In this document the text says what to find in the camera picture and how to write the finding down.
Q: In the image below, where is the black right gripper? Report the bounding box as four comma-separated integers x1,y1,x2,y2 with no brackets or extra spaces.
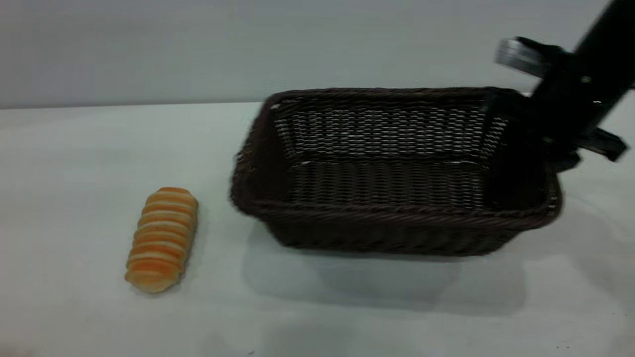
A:
484,47,630,173

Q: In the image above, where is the dark brown woven basket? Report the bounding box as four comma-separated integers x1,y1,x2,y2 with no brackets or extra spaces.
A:
229,87,564,257

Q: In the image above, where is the striped orange bread roll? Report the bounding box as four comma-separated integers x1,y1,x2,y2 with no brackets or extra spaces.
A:
124,187,200,294

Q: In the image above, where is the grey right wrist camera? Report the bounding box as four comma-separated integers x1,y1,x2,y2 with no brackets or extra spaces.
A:
495,36,567,80

